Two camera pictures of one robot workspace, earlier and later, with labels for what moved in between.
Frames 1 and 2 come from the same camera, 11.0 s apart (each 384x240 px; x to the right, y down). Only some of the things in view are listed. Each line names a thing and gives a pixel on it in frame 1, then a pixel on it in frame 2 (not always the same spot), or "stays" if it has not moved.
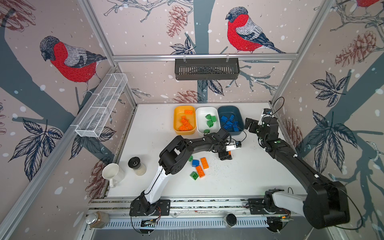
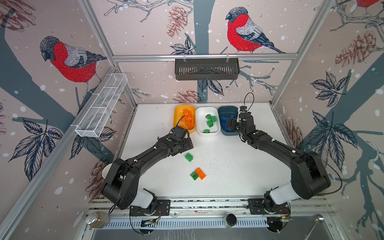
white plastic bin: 202,121 stays
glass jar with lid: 98,219 stays
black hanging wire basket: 207,69 stays
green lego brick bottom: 194,175 stays
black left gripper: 225,156 -> 187,146
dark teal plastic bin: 231,119 stays
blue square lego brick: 224,119 stays
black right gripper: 255,124 -> 235,121
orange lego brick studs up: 204,163 -> 190,122
